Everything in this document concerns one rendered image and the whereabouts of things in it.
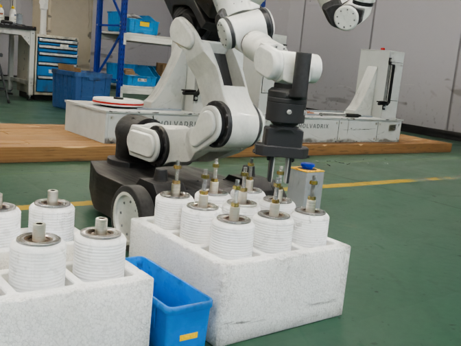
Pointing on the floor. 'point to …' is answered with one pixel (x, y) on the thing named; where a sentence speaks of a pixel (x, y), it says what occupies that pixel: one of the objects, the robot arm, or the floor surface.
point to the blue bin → (175, 307)
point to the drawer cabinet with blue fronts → (44, 62)
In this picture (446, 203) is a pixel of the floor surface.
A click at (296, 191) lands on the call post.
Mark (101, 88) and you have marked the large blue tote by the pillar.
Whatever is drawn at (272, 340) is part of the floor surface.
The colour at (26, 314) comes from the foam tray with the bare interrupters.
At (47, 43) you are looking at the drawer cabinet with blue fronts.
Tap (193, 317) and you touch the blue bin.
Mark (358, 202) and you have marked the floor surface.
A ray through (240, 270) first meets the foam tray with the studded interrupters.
